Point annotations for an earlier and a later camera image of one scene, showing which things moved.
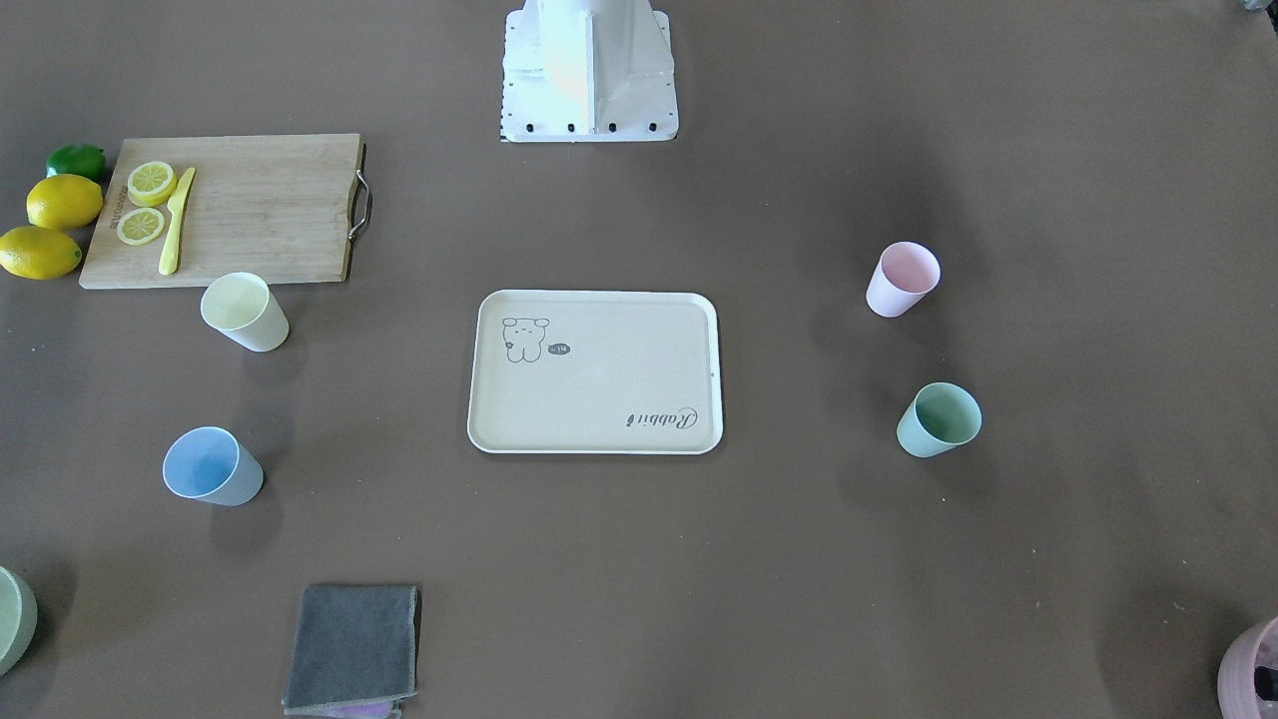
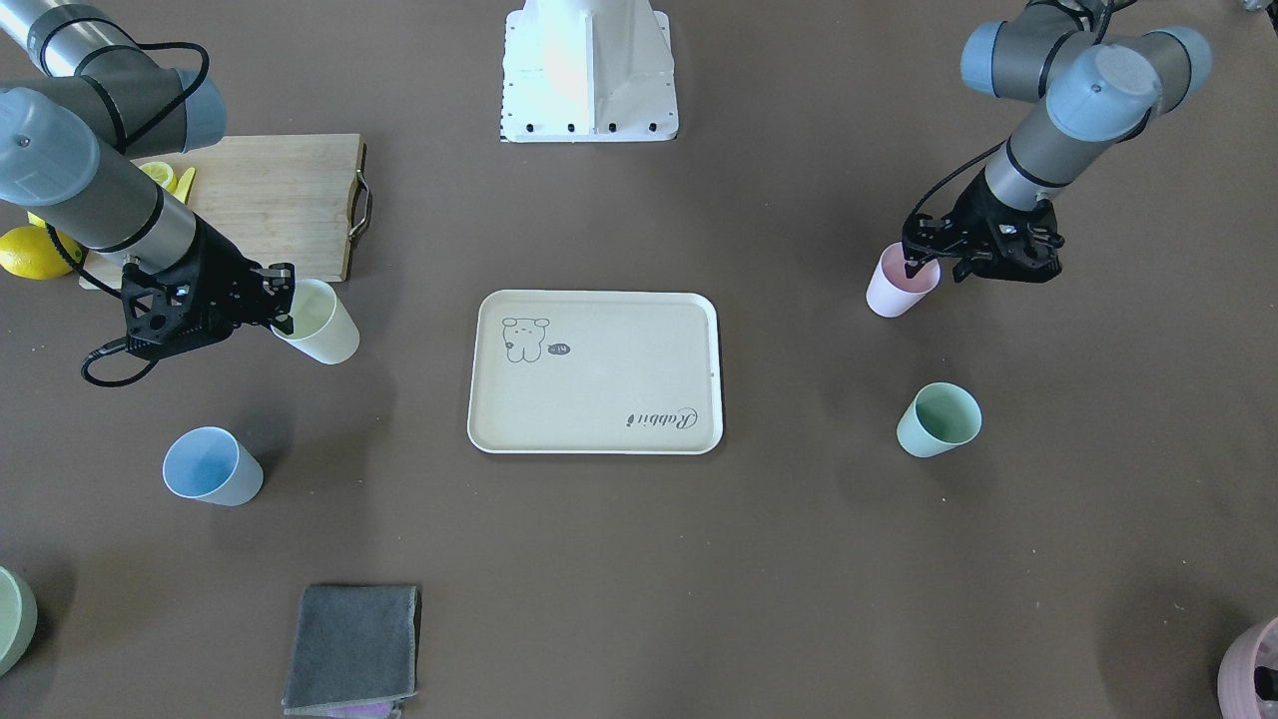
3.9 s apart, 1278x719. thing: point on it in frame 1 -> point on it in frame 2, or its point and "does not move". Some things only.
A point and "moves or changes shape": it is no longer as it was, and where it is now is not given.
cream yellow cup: [243, 308] moves or changes shape
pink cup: [905, 272] does not move
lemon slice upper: [150, 183] does not move
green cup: [940, 418] does not move
